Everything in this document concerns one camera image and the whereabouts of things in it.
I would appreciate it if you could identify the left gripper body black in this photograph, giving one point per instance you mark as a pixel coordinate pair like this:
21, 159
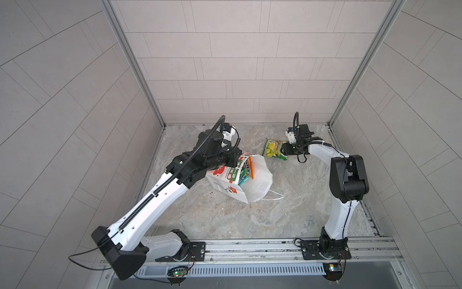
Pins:
221, 159

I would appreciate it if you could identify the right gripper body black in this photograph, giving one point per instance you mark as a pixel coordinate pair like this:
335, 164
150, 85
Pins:
293, 149

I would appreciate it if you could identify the white floral paper bag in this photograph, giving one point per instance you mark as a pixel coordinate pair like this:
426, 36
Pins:
249, 182

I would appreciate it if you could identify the green Fox's candy bag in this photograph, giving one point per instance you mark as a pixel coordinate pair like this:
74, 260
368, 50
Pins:
273, 148

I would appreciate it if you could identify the orange Fox's candy bag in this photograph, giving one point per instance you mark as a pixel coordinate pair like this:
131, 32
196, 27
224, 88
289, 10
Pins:
250, 168

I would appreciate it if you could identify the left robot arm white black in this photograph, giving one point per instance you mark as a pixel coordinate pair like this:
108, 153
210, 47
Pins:
123, 244

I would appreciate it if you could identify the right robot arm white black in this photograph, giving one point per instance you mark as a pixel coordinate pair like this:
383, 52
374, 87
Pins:
348, 183

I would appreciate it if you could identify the green snack packets in bag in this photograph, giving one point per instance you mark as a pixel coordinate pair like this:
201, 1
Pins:
244, 175

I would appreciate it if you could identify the left circuit board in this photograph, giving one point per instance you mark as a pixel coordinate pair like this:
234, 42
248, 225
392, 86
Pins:
178, 272

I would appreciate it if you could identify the circuit board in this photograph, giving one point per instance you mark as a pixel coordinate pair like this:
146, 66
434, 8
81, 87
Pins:
178, 272
334, 271

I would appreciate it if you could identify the right circuit board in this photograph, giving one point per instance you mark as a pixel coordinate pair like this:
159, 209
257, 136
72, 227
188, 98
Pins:
334, 271

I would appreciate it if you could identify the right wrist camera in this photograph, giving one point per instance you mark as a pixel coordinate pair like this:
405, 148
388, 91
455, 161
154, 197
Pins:
290, 134

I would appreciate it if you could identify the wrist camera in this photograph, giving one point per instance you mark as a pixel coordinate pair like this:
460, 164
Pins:
290, 134
228, 132

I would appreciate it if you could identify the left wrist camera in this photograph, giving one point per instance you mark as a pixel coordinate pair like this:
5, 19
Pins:
228, 132

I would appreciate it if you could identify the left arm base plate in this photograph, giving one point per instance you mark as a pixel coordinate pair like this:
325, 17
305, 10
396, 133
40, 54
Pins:
193, 251

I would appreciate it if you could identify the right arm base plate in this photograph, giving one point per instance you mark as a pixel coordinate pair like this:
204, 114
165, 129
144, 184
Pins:
324, 249

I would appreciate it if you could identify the aluminium mounting rail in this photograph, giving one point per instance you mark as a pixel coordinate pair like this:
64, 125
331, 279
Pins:
276, 250

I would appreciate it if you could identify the vented cable duct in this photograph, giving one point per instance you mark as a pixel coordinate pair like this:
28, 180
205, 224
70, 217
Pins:
256, 269

